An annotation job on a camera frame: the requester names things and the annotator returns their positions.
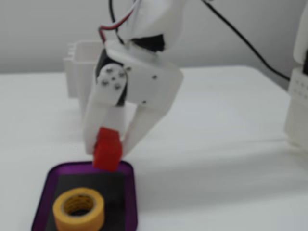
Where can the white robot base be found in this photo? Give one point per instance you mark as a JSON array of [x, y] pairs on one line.
[[298, 108]]

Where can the purple metal tray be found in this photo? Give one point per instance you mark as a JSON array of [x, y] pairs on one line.
[[131, 192]]

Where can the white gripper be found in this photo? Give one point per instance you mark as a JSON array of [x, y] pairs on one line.
[[150, 83]]

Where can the red rectangular block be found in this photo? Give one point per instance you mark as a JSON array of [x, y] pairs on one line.
[[108, 150]]

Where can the yellow masking tape roll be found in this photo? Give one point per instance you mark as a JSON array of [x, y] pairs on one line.
[[96, 214]]

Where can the white plastic container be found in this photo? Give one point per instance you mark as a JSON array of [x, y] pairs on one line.
[[78, 72]]

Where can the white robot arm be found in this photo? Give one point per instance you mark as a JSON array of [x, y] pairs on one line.
[[156, 19]]

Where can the black tray mat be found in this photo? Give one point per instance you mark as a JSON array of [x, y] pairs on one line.
[[96, 180]]

